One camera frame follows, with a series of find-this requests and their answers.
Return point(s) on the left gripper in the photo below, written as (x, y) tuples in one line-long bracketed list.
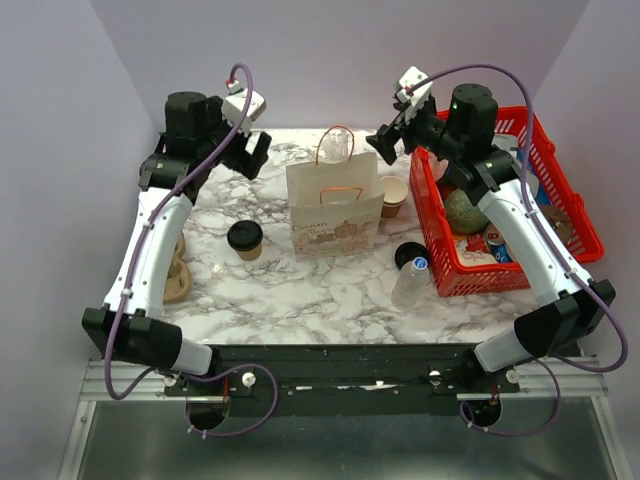
[(244, 162)]

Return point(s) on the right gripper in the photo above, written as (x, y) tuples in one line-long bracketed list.
[(383, 141)]

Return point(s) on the black coffee cup lid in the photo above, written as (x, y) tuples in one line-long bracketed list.
[(245, 235)]

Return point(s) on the paper takeout bag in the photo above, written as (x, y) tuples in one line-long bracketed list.
[(334, 208)]

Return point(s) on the brown paper coffee cup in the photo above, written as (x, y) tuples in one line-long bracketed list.
[(250, 255)]

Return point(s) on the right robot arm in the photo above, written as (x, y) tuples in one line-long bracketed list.
[(570, 303)]

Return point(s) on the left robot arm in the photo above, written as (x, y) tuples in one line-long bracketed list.
[(127, 327)]

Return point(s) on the green melon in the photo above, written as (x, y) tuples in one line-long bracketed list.
[(463, 217)]

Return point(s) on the stack of black lids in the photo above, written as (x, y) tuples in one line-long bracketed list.
[(408, 251)]

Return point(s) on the cardboard cup carrier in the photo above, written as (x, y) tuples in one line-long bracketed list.
[(178, 282)]

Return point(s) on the clear plastic water bottle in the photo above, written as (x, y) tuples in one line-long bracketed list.
[(413, 279)]

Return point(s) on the red plastic basket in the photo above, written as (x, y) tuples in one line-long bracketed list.
[(451, 277)]

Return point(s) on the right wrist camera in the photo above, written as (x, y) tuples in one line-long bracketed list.
[(412, 91)]

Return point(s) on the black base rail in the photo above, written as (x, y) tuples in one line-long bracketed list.
[(343, 380)]

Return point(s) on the aluminium frame rail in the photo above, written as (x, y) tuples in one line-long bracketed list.
[(526, 381)]

